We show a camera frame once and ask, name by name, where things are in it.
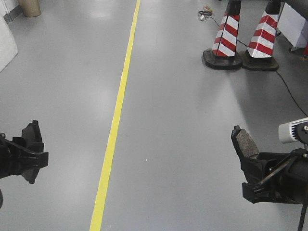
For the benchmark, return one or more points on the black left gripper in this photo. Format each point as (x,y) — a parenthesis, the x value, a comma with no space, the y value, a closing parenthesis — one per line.
(9,158)

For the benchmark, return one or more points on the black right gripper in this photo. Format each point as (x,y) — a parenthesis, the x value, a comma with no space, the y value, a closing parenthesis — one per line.
(286,184)

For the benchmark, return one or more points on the dark brake pad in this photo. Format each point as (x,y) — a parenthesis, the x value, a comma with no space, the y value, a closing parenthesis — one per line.
(32,135)
(243,143)

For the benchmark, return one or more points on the right red-white traffic cone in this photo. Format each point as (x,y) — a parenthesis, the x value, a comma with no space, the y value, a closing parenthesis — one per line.
(259,52)

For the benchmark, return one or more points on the red-white traffic cone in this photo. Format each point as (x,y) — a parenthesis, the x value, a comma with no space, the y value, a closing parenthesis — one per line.
(223,54)
(259,52)

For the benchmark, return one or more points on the left red-white traffic cone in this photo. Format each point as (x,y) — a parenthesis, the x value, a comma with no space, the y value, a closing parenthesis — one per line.
(223,54)

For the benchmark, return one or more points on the cardboard tube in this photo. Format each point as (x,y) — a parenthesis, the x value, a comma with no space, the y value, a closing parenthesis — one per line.
(30,8)

